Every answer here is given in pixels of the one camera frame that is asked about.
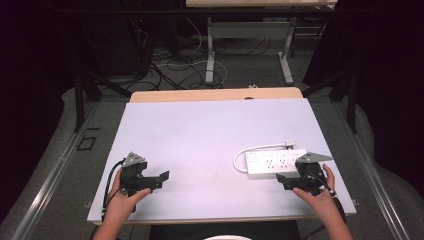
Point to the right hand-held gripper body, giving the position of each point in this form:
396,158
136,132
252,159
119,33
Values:
311,173

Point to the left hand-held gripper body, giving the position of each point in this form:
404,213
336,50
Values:
132,169

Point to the white power strip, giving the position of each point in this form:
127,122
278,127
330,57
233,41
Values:
270,163

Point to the person's right hand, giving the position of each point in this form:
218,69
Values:
316,200

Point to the person's left hand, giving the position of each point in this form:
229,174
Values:
121,203

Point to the white table cover board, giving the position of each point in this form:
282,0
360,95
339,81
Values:
200,140

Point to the person's dark clothing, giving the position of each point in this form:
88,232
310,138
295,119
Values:
226,230

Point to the black metal stand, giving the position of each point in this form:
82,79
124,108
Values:
83,90
346,90

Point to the wooden table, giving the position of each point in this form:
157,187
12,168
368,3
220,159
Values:
213,94

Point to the black floor socket frame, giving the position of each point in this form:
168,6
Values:
87,143

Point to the silver floor rail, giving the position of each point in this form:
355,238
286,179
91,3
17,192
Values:
373,173
50,176

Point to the white metal frame desk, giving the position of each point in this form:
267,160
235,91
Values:
250,30

